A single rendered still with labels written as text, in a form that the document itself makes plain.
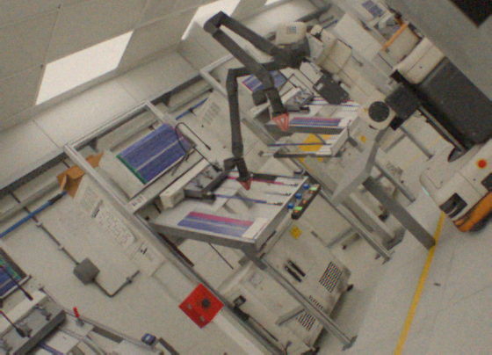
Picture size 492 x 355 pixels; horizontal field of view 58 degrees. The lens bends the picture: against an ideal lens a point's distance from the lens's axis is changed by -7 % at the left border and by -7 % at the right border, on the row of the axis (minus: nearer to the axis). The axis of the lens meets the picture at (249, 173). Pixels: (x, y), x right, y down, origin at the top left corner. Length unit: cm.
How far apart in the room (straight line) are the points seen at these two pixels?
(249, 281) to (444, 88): 143
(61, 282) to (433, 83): 316
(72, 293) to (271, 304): 193
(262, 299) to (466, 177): 126
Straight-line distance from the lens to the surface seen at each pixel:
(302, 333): 273
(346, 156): 385
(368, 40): 704
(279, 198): 272
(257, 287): 267
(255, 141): 390
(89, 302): 406
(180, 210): 281
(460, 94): 224
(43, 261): 412
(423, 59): 221
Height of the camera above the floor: 89
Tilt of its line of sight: 2 degrees up
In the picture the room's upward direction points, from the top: 46 degrees counter-clockwise
